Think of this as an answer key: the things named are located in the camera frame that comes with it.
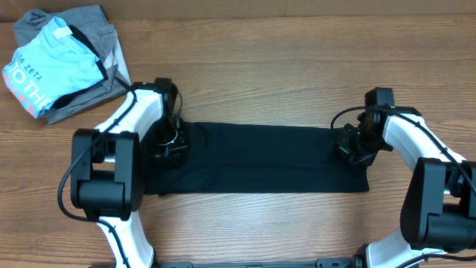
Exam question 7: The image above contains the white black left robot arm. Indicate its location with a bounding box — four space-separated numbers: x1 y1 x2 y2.
57 78 190 268

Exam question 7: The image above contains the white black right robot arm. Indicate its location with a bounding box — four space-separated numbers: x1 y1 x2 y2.
334 87 475 268

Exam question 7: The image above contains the light blue folded t-shirt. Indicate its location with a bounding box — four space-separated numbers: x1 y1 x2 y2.
2 16 106 118

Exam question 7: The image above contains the grey folded garment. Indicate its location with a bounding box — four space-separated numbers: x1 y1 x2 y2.
13 4 131 124

